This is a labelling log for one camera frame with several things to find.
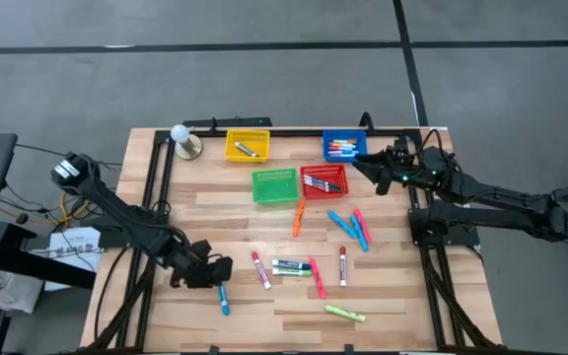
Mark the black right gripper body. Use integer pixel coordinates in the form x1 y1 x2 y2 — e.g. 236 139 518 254
387 139 448 191

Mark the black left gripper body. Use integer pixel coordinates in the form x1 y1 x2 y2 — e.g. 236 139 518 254
170 240 212 290

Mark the cyan Expo marker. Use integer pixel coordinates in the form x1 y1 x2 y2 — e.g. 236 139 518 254
217 283 232 317

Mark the thin dark blue marker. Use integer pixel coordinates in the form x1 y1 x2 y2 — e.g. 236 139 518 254
303 174 337 186

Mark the orange highlighter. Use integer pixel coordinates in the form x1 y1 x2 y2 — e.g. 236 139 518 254
291 198 308 239

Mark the dark green Expo marker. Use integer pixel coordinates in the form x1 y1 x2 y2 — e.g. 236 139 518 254
233 141 261 159

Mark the blue plastic basket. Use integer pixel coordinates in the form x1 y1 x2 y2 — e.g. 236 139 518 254
321 128 369 164

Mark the magenta Expo marker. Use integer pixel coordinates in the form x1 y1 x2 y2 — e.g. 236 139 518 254
250 251 272 291

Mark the red plastic basket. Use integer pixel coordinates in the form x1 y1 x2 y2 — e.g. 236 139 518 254
298 164 350 201

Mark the pink highlighter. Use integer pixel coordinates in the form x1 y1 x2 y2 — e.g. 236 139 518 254
352 207 373 246
308 257 328 300

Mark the black table clamp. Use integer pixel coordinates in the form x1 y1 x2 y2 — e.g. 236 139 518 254
357 111 377 133

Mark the cyan highlighter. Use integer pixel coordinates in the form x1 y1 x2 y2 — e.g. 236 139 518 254
326 210 359 240
350 214 369 252

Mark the blue Expo marker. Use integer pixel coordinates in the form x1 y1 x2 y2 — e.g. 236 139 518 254
271 258 313 271

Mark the light green Expo marker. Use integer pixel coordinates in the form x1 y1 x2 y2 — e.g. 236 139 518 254
271 267 314 277

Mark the green plastic basket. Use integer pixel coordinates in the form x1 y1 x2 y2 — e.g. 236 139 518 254
251 168 301 206

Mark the yellow plastic basket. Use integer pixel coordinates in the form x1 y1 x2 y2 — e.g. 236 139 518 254
223 128 271 164

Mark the white printed paper sheet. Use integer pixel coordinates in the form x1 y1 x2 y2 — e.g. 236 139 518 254
44 229 103 292

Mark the lime green highlighter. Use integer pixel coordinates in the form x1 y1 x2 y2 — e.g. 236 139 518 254
322 304 367 324

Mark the black power strip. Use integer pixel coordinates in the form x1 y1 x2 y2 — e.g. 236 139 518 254
181 116 274 129

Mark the white bulb table lamp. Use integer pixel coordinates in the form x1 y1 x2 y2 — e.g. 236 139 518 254
169 123 203 161

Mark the grey plastic bag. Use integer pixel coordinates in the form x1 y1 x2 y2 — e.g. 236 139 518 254
0 269 43 316

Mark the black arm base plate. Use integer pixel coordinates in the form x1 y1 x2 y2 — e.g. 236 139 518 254
408 205 482 249
94 221 167 250

